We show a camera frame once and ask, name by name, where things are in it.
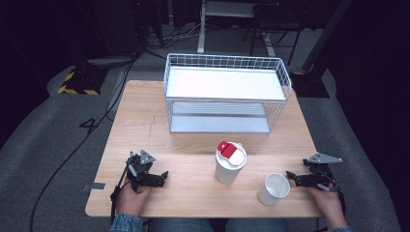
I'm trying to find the white cup with red lid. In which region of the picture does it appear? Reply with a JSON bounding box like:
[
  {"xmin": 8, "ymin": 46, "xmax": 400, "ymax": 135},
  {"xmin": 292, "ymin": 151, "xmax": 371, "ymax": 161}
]
[{"xmin": 214, "ymin": 140, "xmax": 249, "ymax": 185}]

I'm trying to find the bundle of floor cables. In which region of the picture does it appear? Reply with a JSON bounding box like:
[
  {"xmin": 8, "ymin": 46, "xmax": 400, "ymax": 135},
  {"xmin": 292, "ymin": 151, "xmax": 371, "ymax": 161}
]
[{"xmin": 141, "ymin": 21, "xmax": 207, "ymax": 50}]

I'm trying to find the person's right leg in jeans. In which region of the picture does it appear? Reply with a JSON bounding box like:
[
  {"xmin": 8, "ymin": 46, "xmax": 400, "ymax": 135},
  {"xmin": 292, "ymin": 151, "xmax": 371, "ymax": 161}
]
[{"xmin": 224, "ymin": 217, "xmax": 288, "ymax": 232}]

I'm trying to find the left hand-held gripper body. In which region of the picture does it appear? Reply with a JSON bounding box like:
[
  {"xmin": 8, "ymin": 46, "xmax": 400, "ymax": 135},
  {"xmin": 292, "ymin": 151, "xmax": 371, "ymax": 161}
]
[{"xmin": 126, "ymin": 149, "xmax": 157, "ymax": 193}]

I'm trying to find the black slanted stand pole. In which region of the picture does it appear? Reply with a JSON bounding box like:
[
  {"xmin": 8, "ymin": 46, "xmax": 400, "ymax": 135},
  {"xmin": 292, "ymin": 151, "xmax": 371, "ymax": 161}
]
[{"xmin": 301, "ymin": 0, "xmax": 354, "ymax": 73}]

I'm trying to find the long black floor cable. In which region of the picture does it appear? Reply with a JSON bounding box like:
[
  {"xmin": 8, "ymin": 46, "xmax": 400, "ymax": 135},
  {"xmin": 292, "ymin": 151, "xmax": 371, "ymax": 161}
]
[{"xmin": 29, "ymin": 57, "xmax": 140, "ymax": 232}]

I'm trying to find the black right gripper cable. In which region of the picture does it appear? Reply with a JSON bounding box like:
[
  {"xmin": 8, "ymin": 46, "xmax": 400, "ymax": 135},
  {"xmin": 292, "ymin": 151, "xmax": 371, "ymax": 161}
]
[{"xmin": 328, "ymin": 178, "xmax": 348, "ymax": 218}]

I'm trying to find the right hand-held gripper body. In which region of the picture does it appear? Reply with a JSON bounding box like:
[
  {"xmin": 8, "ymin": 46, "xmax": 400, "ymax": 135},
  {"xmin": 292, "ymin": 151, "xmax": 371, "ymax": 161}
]
[{"xmin": 303, "ymin": 152, "xmax": 343, "ymax": 191}]

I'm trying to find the black chair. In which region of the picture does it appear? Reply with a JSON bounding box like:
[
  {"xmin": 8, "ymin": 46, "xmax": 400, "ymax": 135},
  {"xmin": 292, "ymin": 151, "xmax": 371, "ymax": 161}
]
[{"xmin": 241, "ymin": 2, "xmax": 305, "ymax": 67}]

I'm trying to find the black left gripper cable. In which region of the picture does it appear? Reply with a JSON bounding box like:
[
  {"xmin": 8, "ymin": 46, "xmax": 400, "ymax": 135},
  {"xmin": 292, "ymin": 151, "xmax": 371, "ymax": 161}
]
[{"xmin": 109, "ymin": 160, "xmax": 133, "ymax": 224}]

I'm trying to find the white desk frame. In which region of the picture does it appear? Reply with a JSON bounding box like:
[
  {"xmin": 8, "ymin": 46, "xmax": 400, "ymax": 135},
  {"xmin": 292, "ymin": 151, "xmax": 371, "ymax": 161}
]
[{"xmin": 196, "ymin": 0, "xmax": 278, "ymax": 58}]

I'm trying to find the person's right hand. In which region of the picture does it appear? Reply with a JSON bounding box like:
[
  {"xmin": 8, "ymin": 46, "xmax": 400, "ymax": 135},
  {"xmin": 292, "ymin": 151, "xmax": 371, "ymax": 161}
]
[{"xmin": 306, "ymin": 187, "xmax": 347, "ymax": 230}]

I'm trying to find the black yellow striped stand base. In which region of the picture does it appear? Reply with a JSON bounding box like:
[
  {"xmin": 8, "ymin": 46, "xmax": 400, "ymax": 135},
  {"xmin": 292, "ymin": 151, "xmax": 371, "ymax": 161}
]
[{"xmin": 57, "ymin": 67, "xmax": 109, "ymax": 97}]

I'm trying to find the grey tape strip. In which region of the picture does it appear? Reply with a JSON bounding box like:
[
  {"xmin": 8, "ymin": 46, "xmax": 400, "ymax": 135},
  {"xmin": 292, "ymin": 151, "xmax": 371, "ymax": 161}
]
[{"xmin": 82, "ymin": 182, "xmax": 106, "ymax": 192}]

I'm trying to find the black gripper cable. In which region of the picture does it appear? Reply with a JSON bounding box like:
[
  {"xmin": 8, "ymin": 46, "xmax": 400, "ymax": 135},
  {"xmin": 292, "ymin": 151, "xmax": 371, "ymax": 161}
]
[
  {"xmin": 109, "ymin": 160, "xmax": 133, "ymax": 224},
  {"xmin": 328, "ymin": 178, "xmax": 348, "ymax": 218}
]

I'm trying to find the white wire shelf rack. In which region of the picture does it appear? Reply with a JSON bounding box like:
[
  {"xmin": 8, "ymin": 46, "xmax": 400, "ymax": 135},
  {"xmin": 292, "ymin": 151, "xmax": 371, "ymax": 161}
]
[{"xmin": 163, "ymin": 52, "xmax": 293, "ymax": 135}]

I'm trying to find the black square stand base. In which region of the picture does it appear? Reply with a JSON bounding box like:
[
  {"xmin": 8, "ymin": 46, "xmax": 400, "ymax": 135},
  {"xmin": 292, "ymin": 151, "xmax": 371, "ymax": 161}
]
[{"xmin": 289, "ymin": 72, "xmax": 331, "ymax": 99}]

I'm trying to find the white paper cup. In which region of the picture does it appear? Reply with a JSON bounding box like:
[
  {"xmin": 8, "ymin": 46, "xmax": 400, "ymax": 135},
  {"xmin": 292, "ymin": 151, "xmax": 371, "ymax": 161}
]
[{"xmin": 257, "ymin": 172, "xmax": 291, "ymax": 207}]

